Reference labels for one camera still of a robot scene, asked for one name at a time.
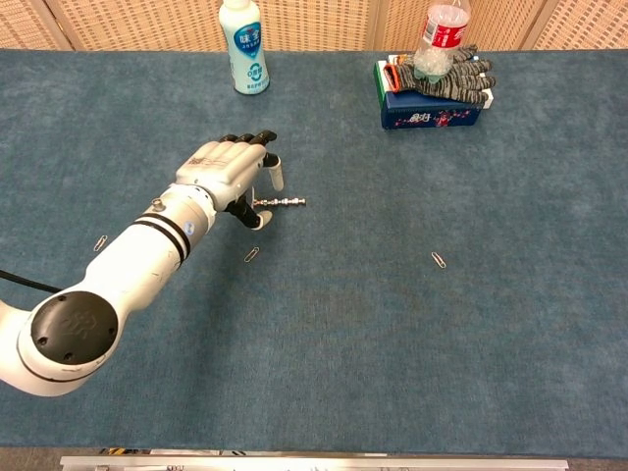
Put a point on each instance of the paperclip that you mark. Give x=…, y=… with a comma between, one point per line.
x=100, y=243
x=251, y=254
x=438, y=260

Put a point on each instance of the dark blue carton box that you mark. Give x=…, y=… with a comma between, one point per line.
x=427, y=118

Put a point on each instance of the clear bottle with red label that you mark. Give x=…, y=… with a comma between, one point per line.
x=441, y=34

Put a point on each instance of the metal magnetic bar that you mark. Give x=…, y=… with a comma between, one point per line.
x=287, y=201

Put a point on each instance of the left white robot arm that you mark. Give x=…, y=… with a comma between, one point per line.
x=122, y=265

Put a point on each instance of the grey striped knit glove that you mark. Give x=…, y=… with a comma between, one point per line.
x=456, y=83

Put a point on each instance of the woven rattan folding screen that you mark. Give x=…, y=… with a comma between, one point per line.
x=147, y=24

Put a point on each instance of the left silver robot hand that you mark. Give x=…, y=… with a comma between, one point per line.
x=221, y=169

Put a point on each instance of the white yogurt drink bottle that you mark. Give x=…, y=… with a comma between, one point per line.
x=247, y=49

